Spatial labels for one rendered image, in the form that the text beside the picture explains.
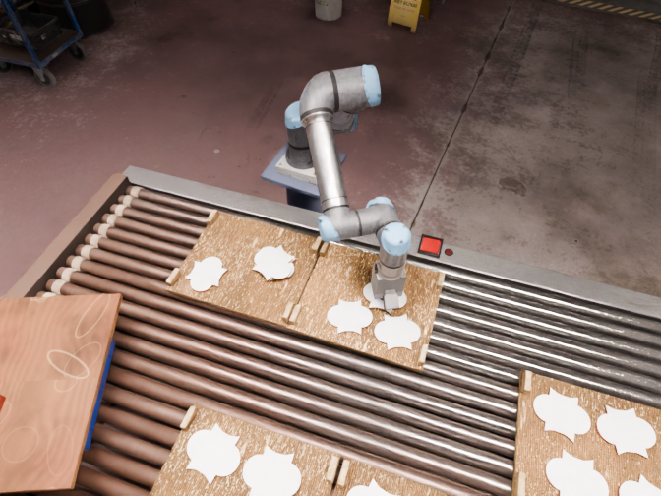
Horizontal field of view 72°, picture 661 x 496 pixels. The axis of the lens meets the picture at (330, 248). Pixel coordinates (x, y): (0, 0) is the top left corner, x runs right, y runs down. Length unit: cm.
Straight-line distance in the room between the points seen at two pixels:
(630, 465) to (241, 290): 115
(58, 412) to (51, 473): 14
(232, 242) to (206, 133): 207
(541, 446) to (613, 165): 272
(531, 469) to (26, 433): 122
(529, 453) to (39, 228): 288
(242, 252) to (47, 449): 75
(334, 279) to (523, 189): 209
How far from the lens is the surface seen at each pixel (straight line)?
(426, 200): 305
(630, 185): 371
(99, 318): 141
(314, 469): 125
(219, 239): 160
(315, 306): 141
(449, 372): 138
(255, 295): 145
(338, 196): 124
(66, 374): 137
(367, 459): 127
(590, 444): 143
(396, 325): 139
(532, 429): 138
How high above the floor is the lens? 216
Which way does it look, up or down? 53 degrees down
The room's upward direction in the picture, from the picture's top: 1 degrees clockwise
